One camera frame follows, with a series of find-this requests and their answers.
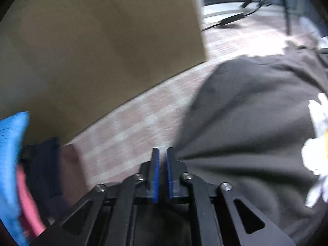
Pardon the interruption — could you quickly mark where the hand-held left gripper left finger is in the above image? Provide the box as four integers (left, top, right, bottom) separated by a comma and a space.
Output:
30, 147, 161, 246

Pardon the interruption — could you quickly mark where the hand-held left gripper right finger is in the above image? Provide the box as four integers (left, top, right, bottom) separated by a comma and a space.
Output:
166, 147, 298, 246

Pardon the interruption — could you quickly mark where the dark grey printed t-shirt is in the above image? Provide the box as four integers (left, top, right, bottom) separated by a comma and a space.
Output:
177, 43, 328, 246

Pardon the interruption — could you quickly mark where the stack of folded clothes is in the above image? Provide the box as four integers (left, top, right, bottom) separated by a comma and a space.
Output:
0, 111, 31, 246

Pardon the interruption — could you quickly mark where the plaid mat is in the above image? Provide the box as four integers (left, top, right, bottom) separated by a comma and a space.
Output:
61, 4, 321, 192

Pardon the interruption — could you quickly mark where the brown garment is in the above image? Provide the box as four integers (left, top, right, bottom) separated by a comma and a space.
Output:
60, 143, 88, 211

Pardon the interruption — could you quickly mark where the navy garment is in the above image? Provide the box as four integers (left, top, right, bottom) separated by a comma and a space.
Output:
20, 137, 63, 218

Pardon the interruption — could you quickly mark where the pink garment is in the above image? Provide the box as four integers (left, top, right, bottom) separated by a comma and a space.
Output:
17, 164, 47, 236

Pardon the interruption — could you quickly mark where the light brown wooden panel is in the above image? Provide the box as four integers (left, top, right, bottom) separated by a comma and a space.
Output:
0, 0, 208, 146

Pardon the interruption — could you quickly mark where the black power adapter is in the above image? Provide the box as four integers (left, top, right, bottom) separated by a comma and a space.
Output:
221, 12, 245, 26

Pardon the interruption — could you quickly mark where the black tripod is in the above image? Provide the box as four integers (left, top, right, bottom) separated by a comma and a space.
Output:
241, 0, 294, 35

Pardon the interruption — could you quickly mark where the black ring light cable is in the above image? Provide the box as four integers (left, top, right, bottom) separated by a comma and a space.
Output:
201, 4, 272, 32

